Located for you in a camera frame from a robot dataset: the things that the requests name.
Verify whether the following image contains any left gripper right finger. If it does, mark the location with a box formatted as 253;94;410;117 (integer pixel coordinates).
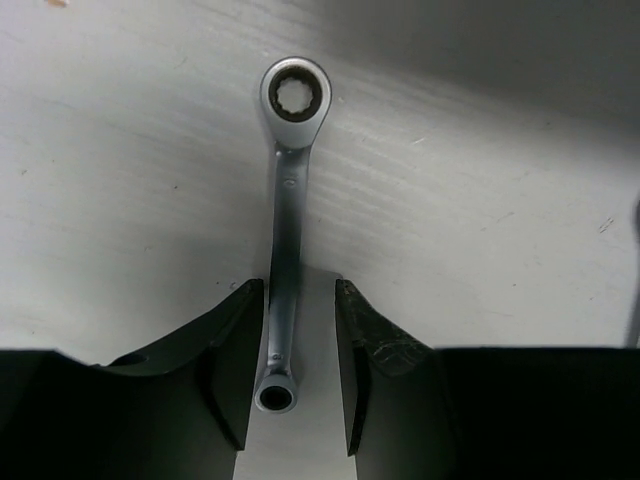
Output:
335;280;435;458

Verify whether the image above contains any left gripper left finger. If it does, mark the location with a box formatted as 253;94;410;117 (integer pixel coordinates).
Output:
107;279;264;451

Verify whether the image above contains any small silver ratchet wrench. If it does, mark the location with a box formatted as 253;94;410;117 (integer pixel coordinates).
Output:
255;56;332;414

